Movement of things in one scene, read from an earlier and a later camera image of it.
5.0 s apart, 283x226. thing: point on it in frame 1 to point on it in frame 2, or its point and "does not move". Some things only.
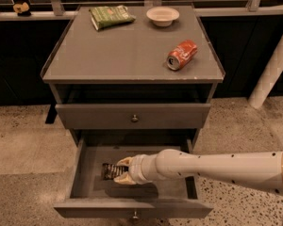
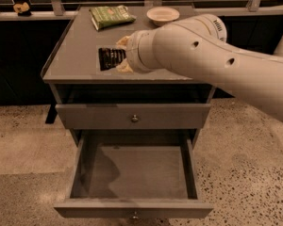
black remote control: [110, 170] to [109, 57]
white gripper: [136, 169] to [132, 52]
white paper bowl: [162, 16] does not move
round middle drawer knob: [135, 215] does not move
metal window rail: [55, 9] does not move
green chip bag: [106, 16] does not move
